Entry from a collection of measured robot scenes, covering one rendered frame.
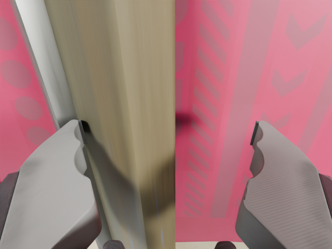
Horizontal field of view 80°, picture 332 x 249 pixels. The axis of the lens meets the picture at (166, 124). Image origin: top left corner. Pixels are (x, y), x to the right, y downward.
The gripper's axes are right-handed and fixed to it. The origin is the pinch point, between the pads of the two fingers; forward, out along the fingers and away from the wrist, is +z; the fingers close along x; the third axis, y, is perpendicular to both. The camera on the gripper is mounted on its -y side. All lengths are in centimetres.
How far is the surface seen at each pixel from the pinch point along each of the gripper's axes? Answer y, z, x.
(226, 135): 3.9, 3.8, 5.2
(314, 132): 3.5, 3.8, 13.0
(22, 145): 5.5, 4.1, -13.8
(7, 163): 7.9, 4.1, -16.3
